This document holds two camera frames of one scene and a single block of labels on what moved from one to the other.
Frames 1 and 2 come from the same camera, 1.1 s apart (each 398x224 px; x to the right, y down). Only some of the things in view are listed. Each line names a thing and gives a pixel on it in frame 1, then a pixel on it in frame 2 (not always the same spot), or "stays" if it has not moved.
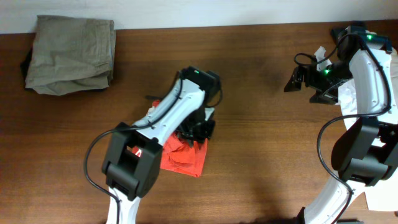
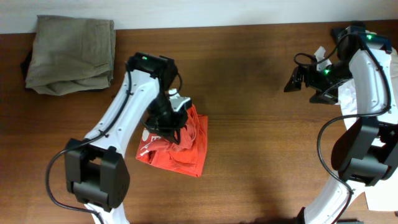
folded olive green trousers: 71,54 stays
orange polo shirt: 178,157 stays
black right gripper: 329,97 stays
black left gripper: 184,130 to 171,128
